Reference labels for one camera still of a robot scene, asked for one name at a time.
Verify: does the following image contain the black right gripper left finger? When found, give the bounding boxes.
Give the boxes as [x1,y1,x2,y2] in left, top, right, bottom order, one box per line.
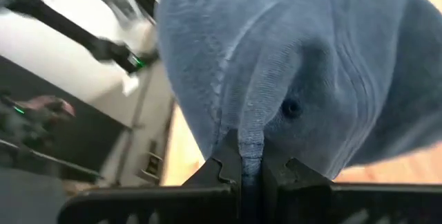
[56,129,242,224]

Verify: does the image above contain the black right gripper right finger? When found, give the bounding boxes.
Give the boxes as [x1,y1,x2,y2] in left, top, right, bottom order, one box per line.
[260,138,442,224]

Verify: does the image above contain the blue denim cap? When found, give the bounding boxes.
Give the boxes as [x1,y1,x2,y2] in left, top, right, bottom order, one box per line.
[155,0,442,224]

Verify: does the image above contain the black floor mat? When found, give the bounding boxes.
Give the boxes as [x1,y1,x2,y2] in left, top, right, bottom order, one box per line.
[0,56,129,184]

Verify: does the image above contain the person's hand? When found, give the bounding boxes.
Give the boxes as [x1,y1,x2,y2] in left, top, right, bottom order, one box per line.
[20,94,77,118]

